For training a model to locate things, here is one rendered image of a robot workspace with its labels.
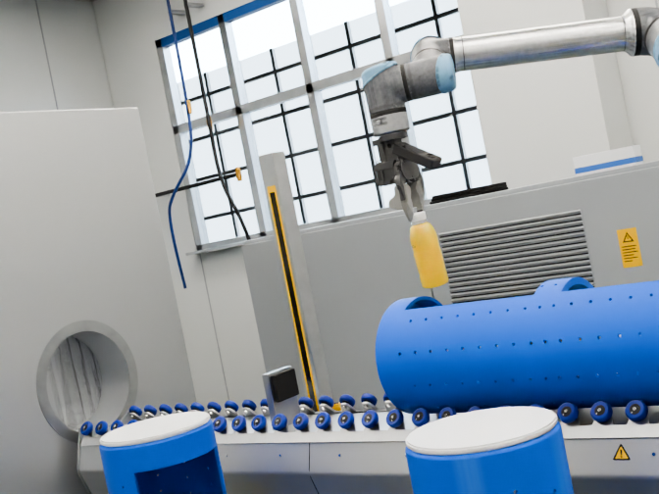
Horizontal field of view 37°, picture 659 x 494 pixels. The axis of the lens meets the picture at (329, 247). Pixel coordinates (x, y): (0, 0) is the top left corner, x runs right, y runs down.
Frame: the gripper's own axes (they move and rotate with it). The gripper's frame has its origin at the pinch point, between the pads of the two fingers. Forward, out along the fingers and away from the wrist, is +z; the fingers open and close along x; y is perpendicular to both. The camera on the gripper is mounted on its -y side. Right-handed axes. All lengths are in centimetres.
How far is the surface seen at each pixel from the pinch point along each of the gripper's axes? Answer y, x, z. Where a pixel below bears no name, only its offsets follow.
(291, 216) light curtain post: 67, -33, -7
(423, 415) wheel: 2.7, 11.4, 46.2
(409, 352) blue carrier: 0.6, 14.3, 30.5
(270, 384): 54, 6, 37
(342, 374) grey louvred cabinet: 162, -155, 70
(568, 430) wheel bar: -34, 12, 51
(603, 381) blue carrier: -44, 13, 41
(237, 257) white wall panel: 338, -284, 9
